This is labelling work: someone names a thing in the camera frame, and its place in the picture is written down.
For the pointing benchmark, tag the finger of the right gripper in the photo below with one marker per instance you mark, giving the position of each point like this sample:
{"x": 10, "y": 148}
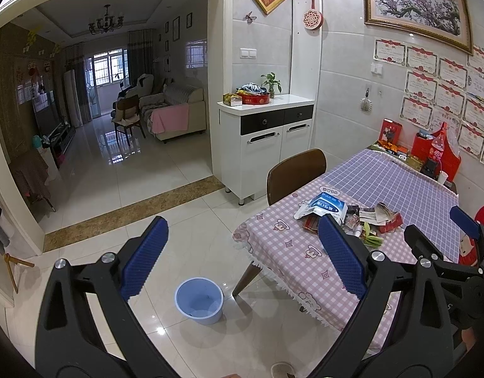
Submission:
{"x": 469, "y": 226}

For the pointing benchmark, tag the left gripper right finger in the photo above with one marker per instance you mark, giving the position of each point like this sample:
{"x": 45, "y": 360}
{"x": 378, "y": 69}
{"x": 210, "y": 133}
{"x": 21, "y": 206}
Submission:
{"x": 401, "y": 325}

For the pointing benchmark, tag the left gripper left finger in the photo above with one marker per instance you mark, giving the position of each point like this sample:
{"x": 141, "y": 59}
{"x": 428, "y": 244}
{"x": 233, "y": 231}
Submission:
{"x": 68, "y": 343}

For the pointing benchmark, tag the newspaper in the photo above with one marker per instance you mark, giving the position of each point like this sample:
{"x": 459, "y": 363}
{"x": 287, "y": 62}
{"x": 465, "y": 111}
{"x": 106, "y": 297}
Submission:
{"x": 378, "y": 215}

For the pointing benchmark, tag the green vegetable scraps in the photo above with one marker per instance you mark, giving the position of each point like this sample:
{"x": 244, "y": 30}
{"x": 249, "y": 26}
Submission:
{"x": 369, "y": 237}

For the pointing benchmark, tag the blue white tissue pack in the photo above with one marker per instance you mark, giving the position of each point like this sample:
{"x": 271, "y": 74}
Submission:
{"x": 322, "y": 205}

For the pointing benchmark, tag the red printed paper package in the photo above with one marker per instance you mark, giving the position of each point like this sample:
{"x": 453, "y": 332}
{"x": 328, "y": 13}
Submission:
{"x": 391, "y": 224}

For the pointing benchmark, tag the light blue plastic trash bucket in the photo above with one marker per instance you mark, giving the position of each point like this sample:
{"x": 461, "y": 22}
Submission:
{"x": 200, "y": 299}

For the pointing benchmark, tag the living room wooden chair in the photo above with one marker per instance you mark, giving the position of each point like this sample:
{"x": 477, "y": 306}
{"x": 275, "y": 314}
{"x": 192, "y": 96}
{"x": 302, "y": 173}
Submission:
{"x": 126, "y": 115}

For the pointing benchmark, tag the person's right hand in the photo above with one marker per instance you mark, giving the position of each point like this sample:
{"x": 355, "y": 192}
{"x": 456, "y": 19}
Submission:
{"x": 469, "y": 338}

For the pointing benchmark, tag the red gift bag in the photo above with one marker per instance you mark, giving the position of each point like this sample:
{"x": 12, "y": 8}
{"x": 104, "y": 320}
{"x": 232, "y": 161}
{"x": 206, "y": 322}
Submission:
{"x": 442, "y": 154}

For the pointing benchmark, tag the pink checkered tablecloth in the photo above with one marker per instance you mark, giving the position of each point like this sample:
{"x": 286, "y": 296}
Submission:
{"x": 295, "y": 258}

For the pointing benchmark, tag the brown wooden dining chair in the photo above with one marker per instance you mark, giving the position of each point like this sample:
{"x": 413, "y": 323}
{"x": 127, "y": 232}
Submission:
{"x": 293, "y": 173}

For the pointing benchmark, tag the wooden table leg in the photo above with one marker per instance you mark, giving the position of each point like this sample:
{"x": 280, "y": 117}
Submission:
{"x": 251, "y": 272}

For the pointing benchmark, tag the framed plum blossom painting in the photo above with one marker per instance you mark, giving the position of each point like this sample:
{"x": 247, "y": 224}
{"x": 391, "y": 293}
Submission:
{"x": 447, "y": 21}

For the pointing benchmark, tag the dark tv stand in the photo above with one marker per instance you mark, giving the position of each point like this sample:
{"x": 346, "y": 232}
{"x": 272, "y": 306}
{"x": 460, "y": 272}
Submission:
{"x": 51, "y": 125}

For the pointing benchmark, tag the white sideboard cabinet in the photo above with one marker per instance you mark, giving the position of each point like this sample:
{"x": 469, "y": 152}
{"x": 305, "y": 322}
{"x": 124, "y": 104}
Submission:
{"x": 247, "y": 141}

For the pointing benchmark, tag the red round tray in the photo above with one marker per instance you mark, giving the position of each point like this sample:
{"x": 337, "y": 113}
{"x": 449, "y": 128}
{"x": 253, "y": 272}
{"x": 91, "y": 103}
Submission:
{"x": 250, "y": 99}

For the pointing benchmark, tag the small green potted plant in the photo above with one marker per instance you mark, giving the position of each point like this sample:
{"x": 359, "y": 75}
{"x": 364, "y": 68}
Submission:
{"x": 271, "y": 83}

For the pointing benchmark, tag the pink blanket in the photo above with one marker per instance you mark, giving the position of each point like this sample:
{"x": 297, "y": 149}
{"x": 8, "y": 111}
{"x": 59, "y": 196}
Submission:
{"x": 170, "y": 118}

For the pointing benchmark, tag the beige sofa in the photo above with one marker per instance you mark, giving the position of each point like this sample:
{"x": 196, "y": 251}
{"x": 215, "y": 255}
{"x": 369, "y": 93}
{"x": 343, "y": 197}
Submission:
{"x": 175, "y": 94}

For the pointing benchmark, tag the black chandelier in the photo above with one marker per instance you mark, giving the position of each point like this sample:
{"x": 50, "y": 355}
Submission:
{"x": 107, "y": 23}

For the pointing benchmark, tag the red photo frame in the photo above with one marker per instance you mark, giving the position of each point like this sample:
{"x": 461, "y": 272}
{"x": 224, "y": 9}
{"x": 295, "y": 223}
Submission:
{"x": 390, "y": 132}

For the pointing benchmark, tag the red round wall ornament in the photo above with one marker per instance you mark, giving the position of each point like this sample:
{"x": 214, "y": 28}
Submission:
{"x": 312, "y": 18}

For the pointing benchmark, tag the white wall switch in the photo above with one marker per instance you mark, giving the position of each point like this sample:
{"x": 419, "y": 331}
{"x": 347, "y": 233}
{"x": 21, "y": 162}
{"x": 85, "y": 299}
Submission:
{"x": 245, "y": 53}

